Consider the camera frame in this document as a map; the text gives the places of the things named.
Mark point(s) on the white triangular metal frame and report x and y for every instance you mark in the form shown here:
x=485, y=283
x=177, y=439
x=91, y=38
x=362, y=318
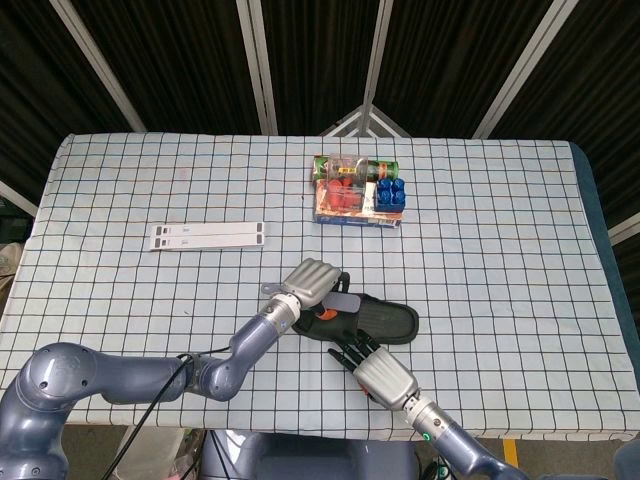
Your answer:
x=367, y=109

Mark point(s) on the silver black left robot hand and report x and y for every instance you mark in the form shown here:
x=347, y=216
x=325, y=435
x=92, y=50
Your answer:
x=312, y=280

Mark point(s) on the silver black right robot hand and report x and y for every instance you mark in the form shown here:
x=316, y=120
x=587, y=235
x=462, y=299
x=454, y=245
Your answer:
x=387, y=380

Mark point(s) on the clear plastic box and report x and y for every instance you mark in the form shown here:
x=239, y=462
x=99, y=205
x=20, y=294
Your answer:
x=350, y=170

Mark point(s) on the white black checkered tablecloth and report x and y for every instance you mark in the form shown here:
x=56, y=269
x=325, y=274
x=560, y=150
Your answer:
x=450, y=300

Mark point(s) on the white folded laptop stand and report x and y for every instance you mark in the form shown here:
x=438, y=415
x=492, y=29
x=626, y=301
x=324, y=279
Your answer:
x=215, y=236

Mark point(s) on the white metal frame post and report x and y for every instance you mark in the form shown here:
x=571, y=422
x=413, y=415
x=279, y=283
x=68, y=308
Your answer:
x=100, y=65
x=375, y=50
x=520, y=70
x=260, y=75

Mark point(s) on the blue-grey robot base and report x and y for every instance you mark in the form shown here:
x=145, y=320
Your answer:
x=310, y=457

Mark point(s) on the blue toy building block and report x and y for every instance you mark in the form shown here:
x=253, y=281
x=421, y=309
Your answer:
x=391, y=195

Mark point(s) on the clear plastic bag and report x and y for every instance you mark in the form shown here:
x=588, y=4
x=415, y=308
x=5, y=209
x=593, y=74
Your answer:
x=175, y=450

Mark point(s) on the white metal frame bar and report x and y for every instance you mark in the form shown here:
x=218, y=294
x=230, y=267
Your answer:
x=17, y=197
x=625, y=229

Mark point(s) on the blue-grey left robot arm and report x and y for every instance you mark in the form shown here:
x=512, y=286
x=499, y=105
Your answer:
x=125, y=375

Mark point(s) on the blue orange cardboard box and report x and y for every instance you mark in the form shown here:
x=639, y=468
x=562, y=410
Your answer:
x=350, y=218

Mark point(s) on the black rubber slipper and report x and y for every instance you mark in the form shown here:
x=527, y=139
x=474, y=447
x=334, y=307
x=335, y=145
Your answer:
x=390, y=320

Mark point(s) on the red plastic cup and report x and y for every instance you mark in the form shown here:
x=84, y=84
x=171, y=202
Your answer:
x=335, y=195

